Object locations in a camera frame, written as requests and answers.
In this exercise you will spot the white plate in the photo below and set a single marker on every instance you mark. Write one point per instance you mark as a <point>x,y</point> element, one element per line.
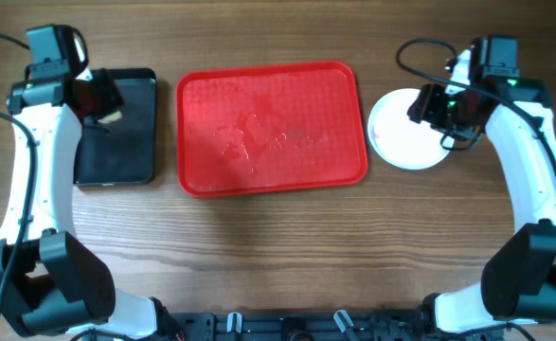
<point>400,141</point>

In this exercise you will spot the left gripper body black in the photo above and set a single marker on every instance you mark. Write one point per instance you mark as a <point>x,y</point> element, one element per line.
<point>108,98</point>

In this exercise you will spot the black plastic tray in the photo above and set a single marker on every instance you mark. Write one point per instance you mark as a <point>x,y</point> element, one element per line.
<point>122,152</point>

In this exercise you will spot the red plastic tray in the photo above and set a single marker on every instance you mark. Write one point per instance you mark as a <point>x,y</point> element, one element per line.
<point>269,128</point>

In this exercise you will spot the black mounting rail base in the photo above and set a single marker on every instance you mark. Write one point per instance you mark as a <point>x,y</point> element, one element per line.
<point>380,325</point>

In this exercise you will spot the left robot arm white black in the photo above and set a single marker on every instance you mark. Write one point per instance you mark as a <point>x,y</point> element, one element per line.
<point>73,126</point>

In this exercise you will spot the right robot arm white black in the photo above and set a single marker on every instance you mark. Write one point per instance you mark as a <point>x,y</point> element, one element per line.
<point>486,96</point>

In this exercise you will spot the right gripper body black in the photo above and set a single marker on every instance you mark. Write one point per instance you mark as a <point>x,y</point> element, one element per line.
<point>450,113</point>

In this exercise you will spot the green yellow sponge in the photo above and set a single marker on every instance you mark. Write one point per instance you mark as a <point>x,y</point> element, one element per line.
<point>115,116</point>

